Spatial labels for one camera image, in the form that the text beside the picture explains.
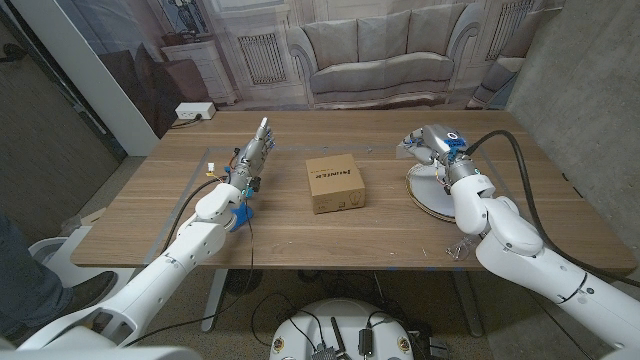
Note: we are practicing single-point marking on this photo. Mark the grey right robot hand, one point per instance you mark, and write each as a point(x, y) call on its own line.
point(437, 142)

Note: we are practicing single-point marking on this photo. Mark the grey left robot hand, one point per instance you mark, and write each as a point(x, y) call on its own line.
point(252, 155)

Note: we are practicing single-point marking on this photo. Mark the white card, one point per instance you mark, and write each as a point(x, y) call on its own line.
point(403, 151)

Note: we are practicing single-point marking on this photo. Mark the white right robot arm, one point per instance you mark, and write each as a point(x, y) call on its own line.
point(525, 260)

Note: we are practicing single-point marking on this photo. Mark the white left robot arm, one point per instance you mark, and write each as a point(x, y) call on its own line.
point(150, 280)

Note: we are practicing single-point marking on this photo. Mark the gold-rimmed white paper plate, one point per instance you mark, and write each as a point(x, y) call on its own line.
point(425, 192)

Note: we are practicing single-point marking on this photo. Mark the brown cardboard box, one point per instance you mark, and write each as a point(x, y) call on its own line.
point(332, 182)

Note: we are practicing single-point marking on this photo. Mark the white power strip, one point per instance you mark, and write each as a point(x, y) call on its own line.
point(195, 110)

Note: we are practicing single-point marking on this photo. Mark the printed living room backdrop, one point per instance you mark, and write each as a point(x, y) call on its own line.
point(380, 50)

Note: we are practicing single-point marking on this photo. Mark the clear plastic piece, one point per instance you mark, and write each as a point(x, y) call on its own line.
point(462, 248)

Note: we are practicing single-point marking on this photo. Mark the black floor fan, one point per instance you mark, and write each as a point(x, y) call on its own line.
point(243, 281)

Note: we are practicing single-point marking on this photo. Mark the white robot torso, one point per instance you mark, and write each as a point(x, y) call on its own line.
point(340, 325)

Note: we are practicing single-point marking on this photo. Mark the black antenna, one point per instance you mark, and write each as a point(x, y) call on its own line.
point(338, 337)

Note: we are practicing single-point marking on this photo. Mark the dark shoe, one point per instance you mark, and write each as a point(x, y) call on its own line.
point(90, 290)

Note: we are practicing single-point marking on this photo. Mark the black adapter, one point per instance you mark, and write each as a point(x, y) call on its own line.
point(365, 342)

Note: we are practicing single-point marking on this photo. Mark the person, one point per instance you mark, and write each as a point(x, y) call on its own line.
point(25, 285)

